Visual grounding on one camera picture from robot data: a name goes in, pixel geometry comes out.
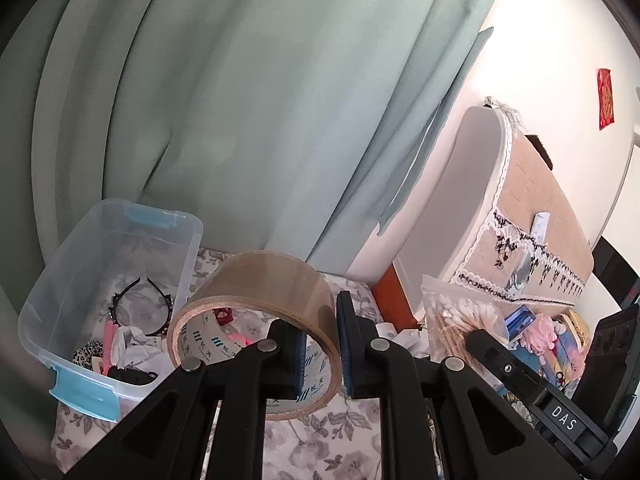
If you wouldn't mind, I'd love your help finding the brown packing tape roll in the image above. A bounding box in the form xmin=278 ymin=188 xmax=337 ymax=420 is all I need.
xmin=167 ymin=252 xmax=342 ymax=420

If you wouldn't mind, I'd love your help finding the dark red hair claw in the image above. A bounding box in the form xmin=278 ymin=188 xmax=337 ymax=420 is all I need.
xmin=214 ymin=308 xmax=234 ymax=326

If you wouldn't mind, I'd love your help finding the bag of cotton swabs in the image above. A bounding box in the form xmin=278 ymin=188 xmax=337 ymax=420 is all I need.
xmin=421 ymin=275 xmax=509 ymax=366

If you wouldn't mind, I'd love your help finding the white paper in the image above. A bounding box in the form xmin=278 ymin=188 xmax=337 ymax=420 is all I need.
xmin=111 ymin=326 xmax=171 ymax=375

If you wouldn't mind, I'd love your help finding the black toy car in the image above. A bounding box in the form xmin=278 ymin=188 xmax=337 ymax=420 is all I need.
xmin=107 ymin=366 xmax=157 ymax=386

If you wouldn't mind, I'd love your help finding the black studded headband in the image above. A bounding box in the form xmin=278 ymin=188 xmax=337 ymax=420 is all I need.
xmin=108 ymin=278 xmax=174 ymax=337

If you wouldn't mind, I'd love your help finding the pink hair roller pair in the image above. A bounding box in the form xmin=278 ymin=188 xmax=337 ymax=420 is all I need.
xmin=102 ymin=320 xmax=118 ymax=376

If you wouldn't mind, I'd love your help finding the clear plastic storage bin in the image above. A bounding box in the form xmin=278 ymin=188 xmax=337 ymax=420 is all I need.
xmin=17 ymin=200 xmax=204 ymax=422

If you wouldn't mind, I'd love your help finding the black white leopard scrunchie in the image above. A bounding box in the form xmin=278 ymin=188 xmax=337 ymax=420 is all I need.
xmin=72 ymin=339 xmax=103 ymax=374

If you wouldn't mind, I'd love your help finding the white power strip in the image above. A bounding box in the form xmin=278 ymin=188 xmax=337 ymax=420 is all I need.
xmin=375 ymin=322 xmax=428 ymax=356

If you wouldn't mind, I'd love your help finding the floral grey table cloth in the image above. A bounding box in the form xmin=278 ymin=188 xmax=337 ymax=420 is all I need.
xmin=51 ymin=247 xmax=383 ymax=479

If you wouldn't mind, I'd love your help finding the white appliance with lace cover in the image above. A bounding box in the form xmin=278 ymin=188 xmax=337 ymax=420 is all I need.
xmin=372 ymin=106 xmax=593 ymax=330

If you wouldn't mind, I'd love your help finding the green curtain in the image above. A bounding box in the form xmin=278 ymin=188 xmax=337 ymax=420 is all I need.
xmin=0 ymin=0 xmax=511 ymax=461

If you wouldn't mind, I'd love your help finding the red wall decoration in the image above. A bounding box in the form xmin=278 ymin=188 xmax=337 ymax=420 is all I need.
xmin=597 ymin=68 xmax=615 ymax=130

